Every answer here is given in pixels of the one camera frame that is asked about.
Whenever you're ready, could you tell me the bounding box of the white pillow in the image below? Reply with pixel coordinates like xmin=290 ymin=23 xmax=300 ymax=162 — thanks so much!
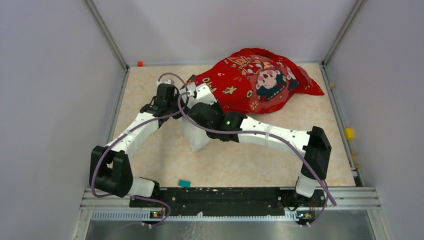
xmin=179 ymin=95 xmax=212 ymax=152

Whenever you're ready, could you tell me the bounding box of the red patterned pillowcase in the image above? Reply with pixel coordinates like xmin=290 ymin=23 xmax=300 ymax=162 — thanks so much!
xmin=187 ymin=48 xmax=324 ymax=114

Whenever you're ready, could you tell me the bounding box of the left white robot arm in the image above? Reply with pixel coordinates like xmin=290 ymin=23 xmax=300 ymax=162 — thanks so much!
xmin=89 ymin=83 xmax=183 ymax=207

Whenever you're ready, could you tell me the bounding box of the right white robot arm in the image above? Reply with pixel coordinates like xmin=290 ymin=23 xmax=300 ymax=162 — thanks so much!
xmin=187 ymin=103 xmax=332 ymax=206

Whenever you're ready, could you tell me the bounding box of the teal small block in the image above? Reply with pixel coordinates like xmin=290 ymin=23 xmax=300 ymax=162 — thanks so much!
xmin=177 ymin=179 xmax=191 ymax=188

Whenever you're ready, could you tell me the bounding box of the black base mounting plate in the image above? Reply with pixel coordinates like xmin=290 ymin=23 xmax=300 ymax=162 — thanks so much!
xmin=129 ymin=187 xmax=325 ymax=217

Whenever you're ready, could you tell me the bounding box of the yellow small block right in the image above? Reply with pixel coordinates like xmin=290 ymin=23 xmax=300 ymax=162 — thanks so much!
xmin=344 ymin=127 xmax=355 ymax=141

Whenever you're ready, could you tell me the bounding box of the wooden peg lower right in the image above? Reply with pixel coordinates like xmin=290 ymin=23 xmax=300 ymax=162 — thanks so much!
xmin=350 ymin=151 xmax=361 ymax=169

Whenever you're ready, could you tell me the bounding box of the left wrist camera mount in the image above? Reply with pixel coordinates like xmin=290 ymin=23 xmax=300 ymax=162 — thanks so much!
xmin=157 ymin=78 xmax=175 ymax=86

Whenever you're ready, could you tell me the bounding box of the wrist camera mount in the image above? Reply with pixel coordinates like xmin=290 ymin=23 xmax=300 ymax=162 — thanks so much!
xmin=187 ymin=83 xmax=218 ymax=108
xmin=157 ymin=78 xmax=175 ymax=86

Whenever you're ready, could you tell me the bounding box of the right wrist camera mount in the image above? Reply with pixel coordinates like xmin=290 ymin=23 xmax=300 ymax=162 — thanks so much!
xmin=187 ymin=83 xmax=218 ymax=108

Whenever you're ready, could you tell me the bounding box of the aluminium front rail frame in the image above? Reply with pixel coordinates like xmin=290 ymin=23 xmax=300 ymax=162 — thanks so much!
xmin=71 ymin=186 xmax=393 ymax=240

